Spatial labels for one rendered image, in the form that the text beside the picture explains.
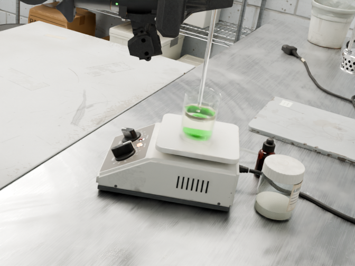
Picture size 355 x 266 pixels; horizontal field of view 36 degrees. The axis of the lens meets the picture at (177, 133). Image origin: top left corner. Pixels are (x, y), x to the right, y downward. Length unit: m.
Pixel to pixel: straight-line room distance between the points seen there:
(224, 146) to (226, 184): 0.06
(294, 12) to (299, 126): 2.12
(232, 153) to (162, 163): 0.10
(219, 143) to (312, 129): 0.36
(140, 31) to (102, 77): 0.52
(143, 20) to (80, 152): 0.29
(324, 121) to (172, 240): 0.54
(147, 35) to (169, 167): 0.19
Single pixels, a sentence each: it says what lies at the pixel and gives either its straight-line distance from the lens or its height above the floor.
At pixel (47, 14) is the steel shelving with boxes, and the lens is 3.45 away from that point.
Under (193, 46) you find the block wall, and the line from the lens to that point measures 3.43.
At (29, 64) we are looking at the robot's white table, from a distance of 1.26.
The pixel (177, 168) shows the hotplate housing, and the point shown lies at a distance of 0.77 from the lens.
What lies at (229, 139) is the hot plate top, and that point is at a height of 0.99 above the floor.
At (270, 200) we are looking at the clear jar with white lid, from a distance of 0.80.
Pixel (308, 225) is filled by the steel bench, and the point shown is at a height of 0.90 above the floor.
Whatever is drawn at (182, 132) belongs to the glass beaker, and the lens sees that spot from 0.78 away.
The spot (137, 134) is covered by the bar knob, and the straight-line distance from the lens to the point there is 0.85.
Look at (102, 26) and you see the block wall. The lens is 3.72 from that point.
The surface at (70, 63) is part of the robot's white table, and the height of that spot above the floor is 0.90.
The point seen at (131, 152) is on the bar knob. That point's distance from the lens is 0.80.
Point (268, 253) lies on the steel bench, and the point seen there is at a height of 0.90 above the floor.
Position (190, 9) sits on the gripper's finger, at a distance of 0.71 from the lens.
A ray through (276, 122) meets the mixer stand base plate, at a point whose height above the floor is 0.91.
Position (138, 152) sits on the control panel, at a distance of 0.80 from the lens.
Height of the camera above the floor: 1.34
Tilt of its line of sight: 26 degrees down
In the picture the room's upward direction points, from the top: 9 degrees clockwise
